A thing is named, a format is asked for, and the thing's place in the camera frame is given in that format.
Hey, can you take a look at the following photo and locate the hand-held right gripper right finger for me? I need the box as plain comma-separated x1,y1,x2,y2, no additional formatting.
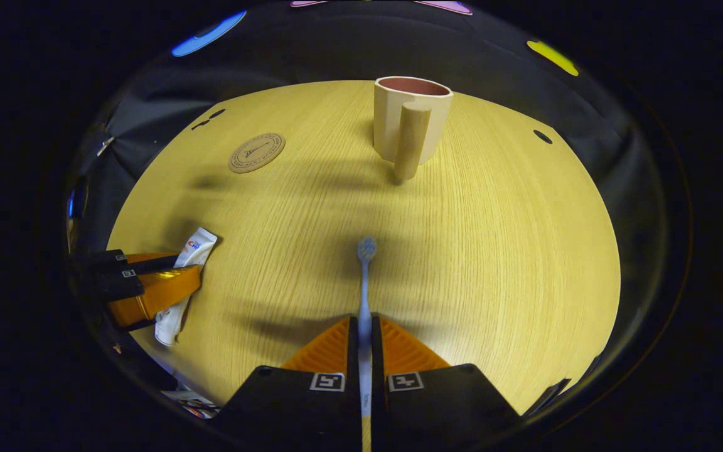
371,316,522,452

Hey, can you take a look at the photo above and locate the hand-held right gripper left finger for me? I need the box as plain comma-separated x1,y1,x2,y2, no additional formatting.
220,316,362,452

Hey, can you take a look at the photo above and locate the white toothpaste tube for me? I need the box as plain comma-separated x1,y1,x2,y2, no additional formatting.
154,227,218,347

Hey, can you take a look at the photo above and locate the light blue toothbrush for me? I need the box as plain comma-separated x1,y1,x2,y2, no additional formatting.
356,237,378,452

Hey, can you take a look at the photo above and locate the beige cup with handle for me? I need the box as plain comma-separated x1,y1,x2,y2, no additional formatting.
373,76,454,186

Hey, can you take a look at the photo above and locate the wooden desktop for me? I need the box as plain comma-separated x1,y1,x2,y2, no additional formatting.
105,80,621,418

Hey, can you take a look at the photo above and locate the black backdrop cloth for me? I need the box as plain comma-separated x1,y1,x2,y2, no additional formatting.
67,0,670,402

